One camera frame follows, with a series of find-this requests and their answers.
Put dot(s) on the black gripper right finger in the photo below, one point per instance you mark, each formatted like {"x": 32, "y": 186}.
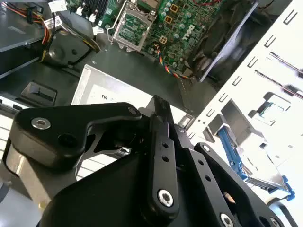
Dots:
{"x": 203, "y": 170}

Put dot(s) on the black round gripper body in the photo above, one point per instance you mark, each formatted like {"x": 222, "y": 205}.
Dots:
{"x": 106, "y": 201}

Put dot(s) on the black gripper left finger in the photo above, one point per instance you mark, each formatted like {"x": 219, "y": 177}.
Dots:
{"x": 59, "y": 118}

